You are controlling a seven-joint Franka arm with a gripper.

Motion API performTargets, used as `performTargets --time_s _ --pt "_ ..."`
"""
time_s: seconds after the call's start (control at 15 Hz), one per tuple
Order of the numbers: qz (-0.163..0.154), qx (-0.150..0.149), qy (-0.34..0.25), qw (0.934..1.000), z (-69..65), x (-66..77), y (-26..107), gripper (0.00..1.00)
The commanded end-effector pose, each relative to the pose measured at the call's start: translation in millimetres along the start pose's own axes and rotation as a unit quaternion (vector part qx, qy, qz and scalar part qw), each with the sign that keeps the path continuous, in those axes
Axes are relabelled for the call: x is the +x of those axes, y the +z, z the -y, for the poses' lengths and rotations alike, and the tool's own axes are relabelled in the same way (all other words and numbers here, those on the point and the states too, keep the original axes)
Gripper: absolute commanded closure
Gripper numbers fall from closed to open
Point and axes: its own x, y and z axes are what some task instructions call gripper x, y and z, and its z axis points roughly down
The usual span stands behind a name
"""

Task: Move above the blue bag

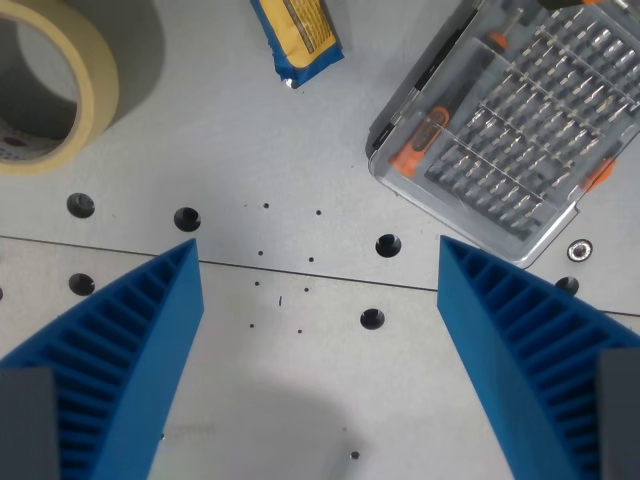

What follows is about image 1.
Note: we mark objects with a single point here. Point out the blue and yellow snack bag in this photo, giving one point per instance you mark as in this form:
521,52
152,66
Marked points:
300,35

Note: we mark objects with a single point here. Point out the silver table screw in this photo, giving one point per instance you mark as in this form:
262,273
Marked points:
580,249

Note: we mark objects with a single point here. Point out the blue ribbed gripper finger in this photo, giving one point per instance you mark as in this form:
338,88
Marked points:
145,350
505,350

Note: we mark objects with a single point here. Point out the clear screwdriver bit set case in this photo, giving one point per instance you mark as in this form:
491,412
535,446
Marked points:
520,125

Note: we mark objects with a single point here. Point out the beige masking tape roll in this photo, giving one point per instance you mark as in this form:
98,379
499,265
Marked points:
97,75

